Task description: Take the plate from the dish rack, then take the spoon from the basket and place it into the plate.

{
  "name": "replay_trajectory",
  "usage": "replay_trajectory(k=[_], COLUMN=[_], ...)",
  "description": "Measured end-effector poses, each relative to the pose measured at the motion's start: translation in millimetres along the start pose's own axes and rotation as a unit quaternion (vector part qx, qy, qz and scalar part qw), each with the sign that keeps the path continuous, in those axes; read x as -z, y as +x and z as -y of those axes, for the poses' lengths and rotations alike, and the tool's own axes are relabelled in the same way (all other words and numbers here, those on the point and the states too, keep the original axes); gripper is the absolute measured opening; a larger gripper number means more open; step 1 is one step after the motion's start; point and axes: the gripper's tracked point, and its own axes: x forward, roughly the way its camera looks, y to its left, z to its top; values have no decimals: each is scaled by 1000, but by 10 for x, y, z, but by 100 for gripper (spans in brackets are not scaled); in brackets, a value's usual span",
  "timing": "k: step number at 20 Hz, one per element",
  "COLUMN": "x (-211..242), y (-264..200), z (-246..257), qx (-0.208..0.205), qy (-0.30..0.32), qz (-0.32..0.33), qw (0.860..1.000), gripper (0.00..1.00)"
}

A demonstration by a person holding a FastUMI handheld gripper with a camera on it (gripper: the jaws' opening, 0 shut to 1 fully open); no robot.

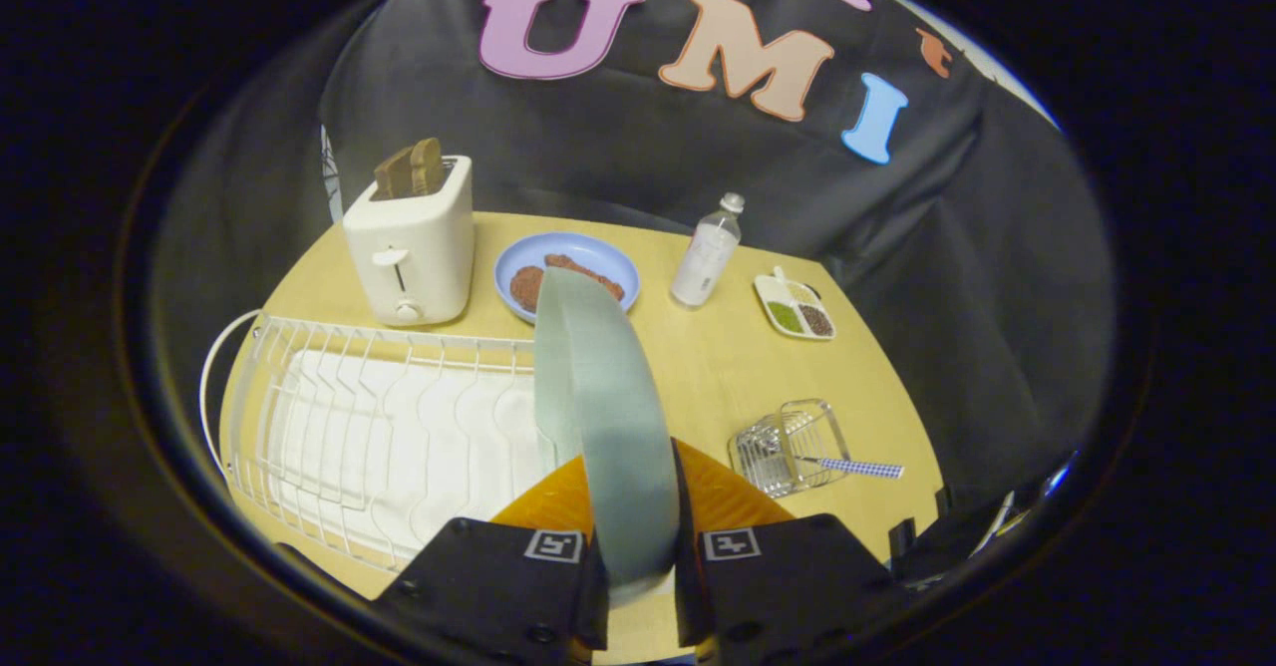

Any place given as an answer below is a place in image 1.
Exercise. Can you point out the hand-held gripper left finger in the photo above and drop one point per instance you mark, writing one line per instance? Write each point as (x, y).
(488, 586)

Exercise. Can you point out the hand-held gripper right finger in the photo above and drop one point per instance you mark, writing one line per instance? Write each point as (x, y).
(788, 586)

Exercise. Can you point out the pale green plate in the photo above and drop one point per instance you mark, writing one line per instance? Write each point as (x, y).
(608, 417)

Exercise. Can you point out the white divided condiment dish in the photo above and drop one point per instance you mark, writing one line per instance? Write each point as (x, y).
(795, 307)

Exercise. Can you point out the blue plate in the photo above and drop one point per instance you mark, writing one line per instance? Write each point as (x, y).
(598, 257)

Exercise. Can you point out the brown food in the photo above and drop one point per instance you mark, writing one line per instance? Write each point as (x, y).
(528, 285)

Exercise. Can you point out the clear plastic bottle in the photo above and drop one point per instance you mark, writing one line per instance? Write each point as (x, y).
(706, 257)

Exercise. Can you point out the white toaster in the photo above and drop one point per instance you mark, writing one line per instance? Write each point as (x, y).
(411, 247)

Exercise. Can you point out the brown toast slice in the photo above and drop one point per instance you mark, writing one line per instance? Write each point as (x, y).
(411, 169)

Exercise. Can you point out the black backdrop cloth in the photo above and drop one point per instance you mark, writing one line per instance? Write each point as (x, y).
(698, 128)

